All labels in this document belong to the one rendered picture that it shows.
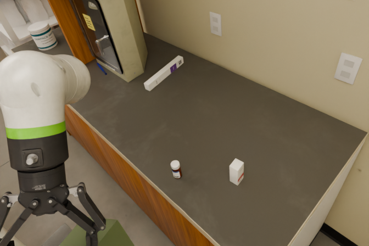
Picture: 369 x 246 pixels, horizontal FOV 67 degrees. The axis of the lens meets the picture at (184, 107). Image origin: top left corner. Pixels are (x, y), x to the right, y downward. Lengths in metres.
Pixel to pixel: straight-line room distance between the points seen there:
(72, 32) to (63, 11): 0.12
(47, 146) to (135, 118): 0.82
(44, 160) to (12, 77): 0.14
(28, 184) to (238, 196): 0.67
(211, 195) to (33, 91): 0.70
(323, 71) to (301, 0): 0.29
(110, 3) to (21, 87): 0.90
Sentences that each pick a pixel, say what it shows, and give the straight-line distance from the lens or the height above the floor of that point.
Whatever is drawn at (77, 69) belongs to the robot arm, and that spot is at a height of 1.52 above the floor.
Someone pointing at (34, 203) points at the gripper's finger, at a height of 1.41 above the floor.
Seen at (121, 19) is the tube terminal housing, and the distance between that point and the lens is 1.38.
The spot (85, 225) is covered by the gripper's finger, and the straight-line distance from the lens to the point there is 0.59.
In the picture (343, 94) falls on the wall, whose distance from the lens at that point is 1.25.
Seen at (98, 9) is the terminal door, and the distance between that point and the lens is 1.34.
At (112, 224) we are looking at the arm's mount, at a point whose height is 1.19.
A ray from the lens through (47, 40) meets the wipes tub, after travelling 2.08.
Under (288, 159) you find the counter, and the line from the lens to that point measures 1.11.
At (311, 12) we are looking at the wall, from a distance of 1.14.
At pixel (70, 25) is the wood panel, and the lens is 1.69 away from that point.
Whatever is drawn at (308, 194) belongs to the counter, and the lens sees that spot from 1.04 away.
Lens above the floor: 1.82
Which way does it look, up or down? 43 degrees down
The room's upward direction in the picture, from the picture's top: 10 degrees counter-clockwise
